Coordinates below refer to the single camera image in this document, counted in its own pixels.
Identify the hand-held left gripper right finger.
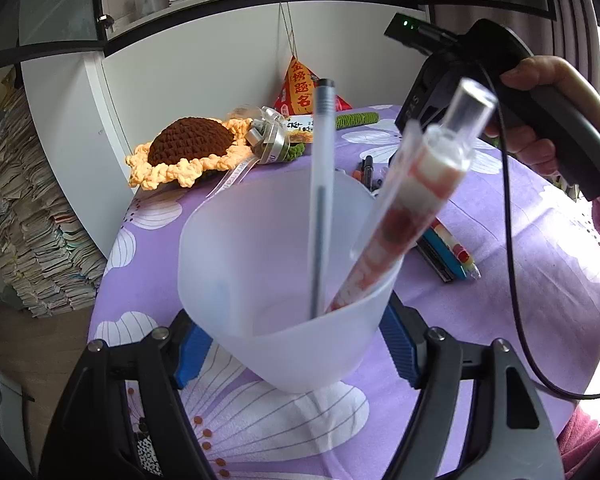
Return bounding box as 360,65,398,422
377,300,566,480

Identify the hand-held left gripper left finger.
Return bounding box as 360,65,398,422
39,309,216,480

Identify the translucent white plastic cup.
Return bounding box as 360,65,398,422
177,169,406,395

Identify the pink patterned tube clear cap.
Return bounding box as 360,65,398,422
325,77,498,313

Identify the grey translucent gel pen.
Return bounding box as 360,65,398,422
307,78,337,320

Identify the person's right hand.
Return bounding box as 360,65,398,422
482,55,600,178

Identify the black pen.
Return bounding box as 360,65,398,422
414,239,455,285

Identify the white patterned pen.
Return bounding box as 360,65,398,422
431,217,482,281

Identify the purple floral tablecloth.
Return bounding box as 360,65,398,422
89,105,600,480

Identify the black marker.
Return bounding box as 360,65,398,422
361,156,387,192

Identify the green crochet stem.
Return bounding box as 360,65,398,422
335,111,379,128

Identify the person's pink clothing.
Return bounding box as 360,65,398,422
557,405,600,480

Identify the stack of papers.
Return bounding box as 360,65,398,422
0,85,108,318

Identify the crocheted sunflower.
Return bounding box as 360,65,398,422
126,117,253,191

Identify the silver ribbon bow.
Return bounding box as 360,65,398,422
207,106,293,198

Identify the red pyramid pouch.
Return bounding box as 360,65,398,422
272,56,353,116

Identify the white cabinet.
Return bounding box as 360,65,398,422
20,0,431,261

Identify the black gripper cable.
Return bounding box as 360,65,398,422
472,57,600,401

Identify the hanging string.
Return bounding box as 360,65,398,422
279,2,298,58

